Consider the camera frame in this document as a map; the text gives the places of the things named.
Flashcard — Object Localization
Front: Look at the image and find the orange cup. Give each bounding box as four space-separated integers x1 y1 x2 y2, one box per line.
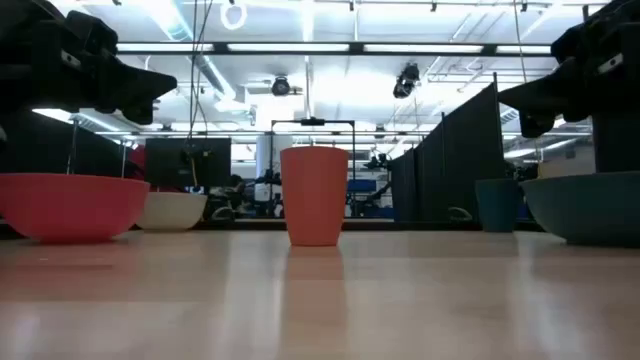
279 145 351 248

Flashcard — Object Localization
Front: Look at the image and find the blue panel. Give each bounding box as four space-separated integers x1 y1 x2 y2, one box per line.
346 178 378 194

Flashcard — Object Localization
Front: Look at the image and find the white bowl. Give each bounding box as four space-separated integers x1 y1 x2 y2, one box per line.
135 191 209 233

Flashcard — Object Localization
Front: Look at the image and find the black table frame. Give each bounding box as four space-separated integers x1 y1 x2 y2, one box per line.
0 217 571 240

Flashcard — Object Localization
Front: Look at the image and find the red bowl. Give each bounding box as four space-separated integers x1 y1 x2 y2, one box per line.
0 172 151 245

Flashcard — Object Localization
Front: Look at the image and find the teal bowl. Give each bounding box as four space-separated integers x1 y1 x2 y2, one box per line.
518 170 640 248

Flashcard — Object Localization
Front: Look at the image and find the black overhead frame beam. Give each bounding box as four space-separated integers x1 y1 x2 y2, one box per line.
115 41 554 57

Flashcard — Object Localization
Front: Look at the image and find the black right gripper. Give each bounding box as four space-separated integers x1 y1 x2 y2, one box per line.
498 19 626 139

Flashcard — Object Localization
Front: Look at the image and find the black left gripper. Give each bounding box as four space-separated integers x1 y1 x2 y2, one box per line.
62 9 179 126

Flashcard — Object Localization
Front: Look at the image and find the white ring light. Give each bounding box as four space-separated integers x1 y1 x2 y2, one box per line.
219 0 249 31

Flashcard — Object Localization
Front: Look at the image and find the teal cup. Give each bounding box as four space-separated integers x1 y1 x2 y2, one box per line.
474 178 524 234

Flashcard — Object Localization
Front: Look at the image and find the black partition curtain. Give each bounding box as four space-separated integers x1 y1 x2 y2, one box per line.
592 114 640 175
389 74 507 224
0 110 136 176

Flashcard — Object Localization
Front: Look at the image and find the hanging black cable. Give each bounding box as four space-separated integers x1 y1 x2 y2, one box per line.
187 0 217 151

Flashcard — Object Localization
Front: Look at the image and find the black ceiling spotlight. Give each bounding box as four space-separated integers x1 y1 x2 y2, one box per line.
269 74 293 98
392 62 421 100

